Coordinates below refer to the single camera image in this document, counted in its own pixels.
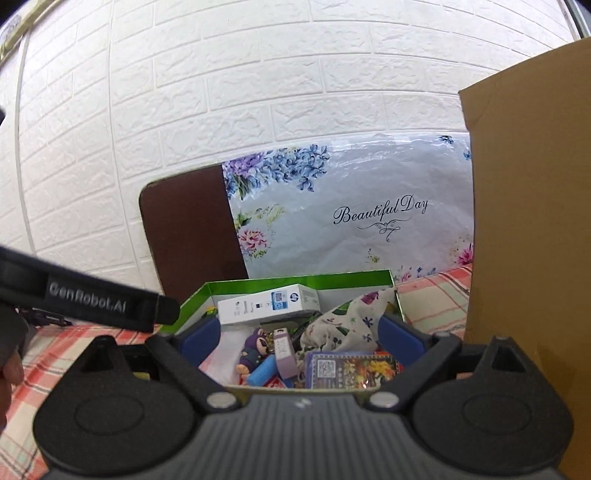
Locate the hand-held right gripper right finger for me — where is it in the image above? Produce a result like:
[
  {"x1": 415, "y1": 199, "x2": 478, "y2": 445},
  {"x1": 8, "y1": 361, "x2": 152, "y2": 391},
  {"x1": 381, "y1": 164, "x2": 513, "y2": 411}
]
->
[{"x1": 362, "y1": 313, "x2": 529, "y2": 411}]

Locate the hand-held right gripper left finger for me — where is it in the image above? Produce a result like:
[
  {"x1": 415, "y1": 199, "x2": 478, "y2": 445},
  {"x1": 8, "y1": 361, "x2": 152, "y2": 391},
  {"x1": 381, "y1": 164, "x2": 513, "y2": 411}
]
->
[{"x1": 69, "y1": 316, "x2": 243, "y2": 411}]

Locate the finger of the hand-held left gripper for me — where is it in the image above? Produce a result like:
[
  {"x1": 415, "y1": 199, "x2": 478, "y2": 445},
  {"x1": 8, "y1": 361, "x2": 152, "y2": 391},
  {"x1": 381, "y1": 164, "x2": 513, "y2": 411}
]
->
[{"x1": 151, "y1": 294, "x2": 182, "y2": 334}]

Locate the purple figure toy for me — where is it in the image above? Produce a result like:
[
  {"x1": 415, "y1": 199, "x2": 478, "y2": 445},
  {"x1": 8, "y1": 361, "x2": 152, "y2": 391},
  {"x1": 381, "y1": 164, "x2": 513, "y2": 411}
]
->
[{"x1": 235, "y1": 325, "x2": 274, "y2": 385}]

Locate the white printed cloth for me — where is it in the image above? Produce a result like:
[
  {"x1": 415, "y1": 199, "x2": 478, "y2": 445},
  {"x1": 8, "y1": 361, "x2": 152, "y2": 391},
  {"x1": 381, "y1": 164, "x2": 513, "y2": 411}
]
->
[{"x1": 300, "y1": 287, "x2": 399, "y2": 355}]

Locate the blue cylinder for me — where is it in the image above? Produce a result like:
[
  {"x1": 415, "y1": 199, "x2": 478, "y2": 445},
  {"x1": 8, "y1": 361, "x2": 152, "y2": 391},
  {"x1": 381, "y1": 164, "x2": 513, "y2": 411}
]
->
[{"x1": 246, "y1": 357, "x2": 280, "y2": 388}]

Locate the white rectangular carton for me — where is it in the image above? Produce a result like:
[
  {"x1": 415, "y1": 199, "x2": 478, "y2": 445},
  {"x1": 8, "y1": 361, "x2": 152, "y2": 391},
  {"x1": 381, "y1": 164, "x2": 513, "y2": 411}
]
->
[{"x1": 217, "y1": 283, "x2": 322, "y2": 326}]

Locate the green cardboard box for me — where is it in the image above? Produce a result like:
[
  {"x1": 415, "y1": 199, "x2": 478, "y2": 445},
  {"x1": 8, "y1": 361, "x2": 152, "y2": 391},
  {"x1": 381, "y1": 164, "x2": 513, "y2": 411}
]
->
[{"x1": 159, "y1": 270, "x2": 410, "y2": 403}]

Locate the person's left hand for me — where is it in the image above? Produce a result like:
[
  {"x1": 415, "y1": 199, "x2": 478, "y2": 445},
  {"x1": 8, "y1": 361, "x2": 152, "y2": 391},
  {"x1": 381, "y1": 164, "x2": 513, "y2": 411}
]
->
[{"x1": 0, "y1": 354, "x2": 25, "y2": 418}]

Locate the white plastic wrap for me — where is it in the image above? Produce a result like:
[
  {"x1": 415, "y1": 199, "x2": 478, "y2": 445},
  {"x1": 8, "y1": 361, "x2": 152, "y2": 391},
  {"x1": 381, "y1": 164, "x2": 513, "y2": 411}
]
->
[{"x1": 198, "y1": 342, "x2": 246, "y2": 385}]

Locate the red plaid tablecloth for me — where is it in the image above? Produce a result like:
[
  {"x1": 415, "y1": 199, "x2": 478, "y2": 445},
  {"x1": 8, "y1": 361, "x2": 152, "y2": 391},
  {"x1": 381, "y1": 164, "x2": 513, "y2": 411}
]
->
[{"x1": 0, "y1": 265, "x2": 476, "y2": 480}]

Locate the colourful card pack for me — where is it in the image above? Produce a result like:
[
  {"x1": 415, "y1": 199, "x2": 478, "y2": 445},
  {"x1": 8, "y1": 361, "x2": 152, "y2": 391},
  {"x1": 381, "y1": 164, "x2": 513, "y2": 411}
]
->
[{"x1": 304, "y1": 350, "x2": 401, "y2": 392}]

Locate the lilac power bank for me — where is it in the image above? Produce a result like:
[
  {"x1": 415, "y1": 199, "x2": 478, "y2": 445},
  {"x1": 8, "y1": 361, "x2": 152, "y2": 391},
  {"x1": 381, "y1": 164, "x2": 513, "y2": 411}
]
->
[{"x1": 272, "y1": 327, "x2": 299, "y2": 380}]

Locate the brown board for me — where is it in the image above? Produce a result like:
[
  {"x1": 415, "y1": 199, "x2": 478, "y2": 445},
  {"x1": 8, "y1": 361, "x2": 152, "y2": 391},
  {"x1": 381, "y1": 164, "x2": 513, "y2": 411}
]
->
[{"x1": 139, "y1": 163, "x2": 250, "y2": 295}]

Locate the floral plastic bag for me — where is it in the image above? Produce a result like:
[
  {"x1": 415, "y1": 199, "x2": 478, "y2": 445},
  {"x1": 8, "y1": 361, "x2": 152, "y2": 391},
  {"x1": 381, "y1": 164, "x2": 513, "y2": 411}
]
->
[{"x1": 222, "y1": 131, "x2": 477, "y2": 283}]

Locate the brown cardboard panel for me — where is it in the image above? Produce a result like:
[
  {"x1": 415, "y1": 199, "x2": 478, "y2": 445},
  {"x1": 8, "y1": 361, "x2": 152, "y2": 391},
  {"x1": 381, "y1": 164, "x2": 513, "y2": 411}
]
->
[{"x1": 458, "y1": 39, "x2": 591, "y2": 480}]

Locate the dark frame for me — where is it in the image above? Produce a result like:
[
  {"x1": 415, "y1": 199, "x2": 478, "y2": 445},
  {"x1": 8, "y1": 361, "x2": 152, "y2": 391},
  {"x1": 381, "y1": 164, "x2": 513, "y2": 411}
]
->
[{"x1": 560, "y1": 0, "x2": 591, "y2": 43}]

